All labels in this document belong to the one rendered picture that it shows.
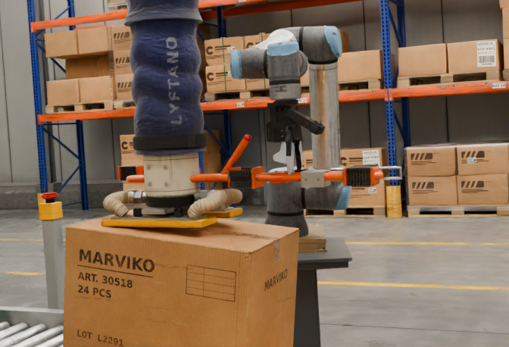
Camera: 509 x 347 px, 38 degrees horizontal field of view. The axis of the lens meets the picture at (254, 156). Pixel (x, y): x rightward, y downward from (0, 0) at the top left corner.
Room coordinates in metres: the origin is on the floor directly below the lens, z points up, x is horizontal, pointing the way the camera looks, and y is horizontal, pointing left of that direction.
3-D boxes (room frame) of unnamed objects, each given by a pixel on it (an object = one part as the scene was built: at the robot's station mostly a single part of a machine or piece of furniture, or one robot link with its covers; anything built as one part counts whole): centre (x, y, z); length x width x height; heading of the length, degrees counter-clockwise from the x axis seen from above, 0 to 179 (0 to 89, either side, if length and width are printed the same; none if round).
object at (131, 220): (2.17, 0.30, 1.02); 0.34 x 0.10 x 0.05; 67
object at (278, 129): (2.11, -0.09, 1.28); 0.09 x 0.08 x 0.12; 66
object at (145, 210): (2.26, 0.26, 1.06); 0.34 x 0.25 x 0.06; 67
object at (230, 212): (2.34, 0.22, 1.02); 0.34 x 0.10 x 0.05; 67
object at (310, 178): (2.07, -0.17, 1.11); 0.07 x 0.07 x 0.04; 67
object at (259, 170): (2.16, 0.03, 1.12); 0.10 x 0.08 x 0.06; 157
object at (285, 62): (2.11, -0.10, 1.45); 0.10 x 0.09 x 0.12; 166
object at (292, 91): (2.11, -0.10, 1.36); 0.10 x 0.09 x 0.05; 156
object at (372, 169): (2.01, -0.29, 1.12); 0.08 x 0.07 x 0.05; 67
